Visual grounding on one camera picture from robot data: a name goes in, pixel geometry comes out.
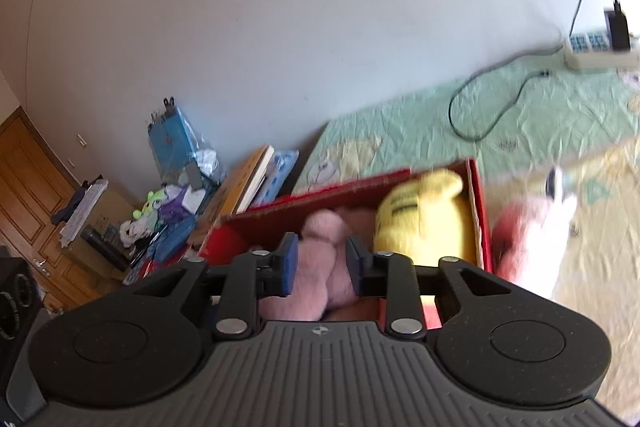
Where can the printed green yellow bedsheet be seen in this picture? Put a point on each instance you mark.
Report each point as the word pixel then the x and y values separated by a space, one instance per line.
pixel 550 117

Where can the wooden door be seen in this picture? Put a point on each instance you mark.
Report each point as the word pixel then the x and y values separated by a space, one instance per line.
pixel 25 187

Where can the green purple plush toy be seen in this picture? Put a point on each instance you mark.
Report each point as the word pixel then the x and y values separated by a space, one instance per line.
pixel 165 204

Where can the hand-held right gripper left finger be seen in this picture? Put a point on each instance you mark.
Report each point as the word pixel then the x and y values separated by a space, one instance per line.
pixel 287 264

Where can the blue case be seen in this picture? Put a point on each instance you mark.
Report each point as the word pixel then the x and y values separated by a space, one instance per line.
pixel 172 239

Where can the blue plastic bag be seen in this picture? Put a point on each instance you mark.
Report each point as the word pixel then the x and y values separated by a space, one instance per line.
pixel 172 137

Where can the blue patterned book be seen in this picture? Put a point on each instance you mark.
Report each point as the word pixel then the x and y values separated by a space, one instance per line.
pixel 280 174

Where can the white power strip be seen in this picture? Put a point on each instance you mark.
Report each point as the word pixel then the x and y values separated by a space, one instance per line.
pixel 595 54

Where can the pink plush bear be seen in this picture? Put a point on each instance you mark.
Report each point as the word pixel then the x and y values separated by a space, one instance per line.
pixel 317 257

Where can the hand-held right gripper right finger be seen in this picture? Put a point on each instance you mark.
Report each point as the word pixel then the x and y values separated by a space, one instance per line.
pixel 353 264

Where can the orange book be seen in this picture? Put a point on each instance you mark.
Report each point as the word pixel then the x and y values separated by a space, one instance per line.
pixel 240 187

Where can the red cardboard box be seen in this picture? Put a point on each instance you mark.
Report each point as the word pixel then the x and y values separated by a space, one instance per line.
pixel 310 202

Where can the black charger adapter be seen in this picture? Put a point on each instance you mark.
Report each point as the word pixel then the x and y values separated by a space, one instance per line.
pixel 619 29

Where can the yellow plush toy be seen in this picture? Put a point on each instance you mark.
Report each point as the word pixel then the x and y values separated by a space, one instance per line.
pixel 420 217

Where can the dark speaker box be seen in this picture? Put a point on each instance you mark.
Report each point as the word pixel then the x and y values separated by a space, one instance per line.
pixel 15 297

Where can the white plush rabbit blue ears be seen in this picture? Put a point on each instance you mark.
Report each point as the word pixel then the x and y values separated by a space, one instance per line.
pixel 540 232

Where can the grey cloth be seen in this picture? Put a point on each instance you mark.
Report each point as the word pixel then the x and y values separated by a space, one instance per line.
pixel 82 207

